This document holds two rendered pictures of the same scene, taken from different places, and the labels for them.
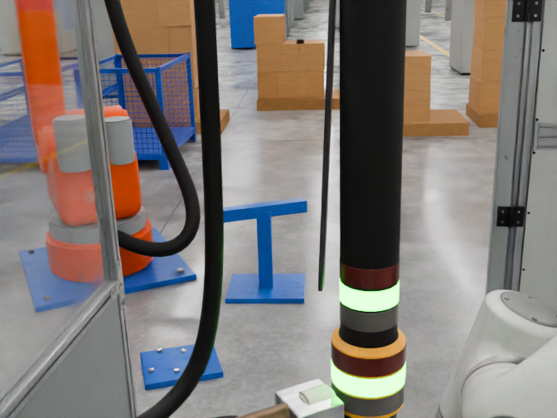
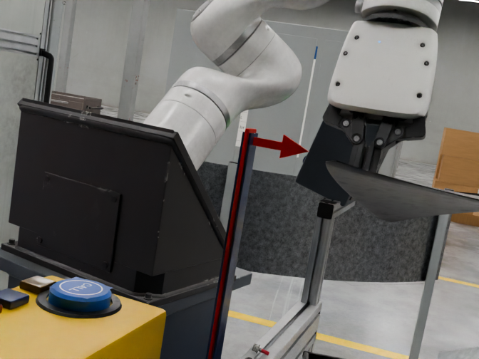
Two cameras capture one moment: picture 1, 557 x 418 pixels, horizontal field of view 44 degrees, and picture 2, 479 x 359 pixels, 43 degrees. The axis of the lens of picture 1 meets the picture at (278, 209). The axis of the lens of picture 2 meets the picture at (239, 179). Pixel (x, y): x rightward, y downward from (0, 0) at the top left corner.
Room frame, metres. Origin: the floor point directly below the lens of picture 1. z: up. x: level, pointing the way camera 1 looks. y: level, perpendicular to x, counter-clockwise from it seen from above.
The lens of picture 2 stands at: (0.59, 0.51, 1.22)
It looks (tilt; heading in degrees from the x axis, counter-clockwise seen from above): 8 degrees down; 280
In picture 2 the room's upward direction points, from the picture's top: 9 degrees clockwise
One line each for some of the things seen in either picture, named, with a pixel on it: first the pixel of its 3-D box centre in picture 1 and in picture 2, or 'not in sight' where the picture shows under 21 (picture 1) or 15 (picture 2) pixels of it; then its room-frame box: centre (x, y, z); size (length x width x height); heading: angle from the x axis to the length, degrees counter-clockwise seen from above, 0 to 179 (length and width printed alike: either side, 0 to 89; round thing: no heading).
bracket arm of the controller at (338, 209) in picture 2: not in sight; (338, 204); (0.61, -0.73, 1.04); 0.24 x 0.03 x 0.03; 81
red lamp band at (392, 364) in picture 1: (368, 348); not in sight; (0.36, -0.05, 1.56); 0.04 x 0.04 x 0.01
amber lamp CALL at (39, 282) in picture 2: not in sight; (38, 284); (0.79, 0.13, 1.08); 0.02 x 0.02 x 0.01; 81
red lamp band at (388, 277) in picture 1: (369, 267); not in sight; (0.36, -0.05, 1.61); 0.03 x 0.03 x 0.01
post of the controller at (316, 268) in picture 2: not in sight; (318, 252); (0.63, -0.63, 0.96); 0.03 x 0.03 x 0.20; 81
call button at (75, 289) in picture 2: not in sight; (80, 297); (0.76, 0.14, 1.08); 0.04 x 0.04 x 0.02
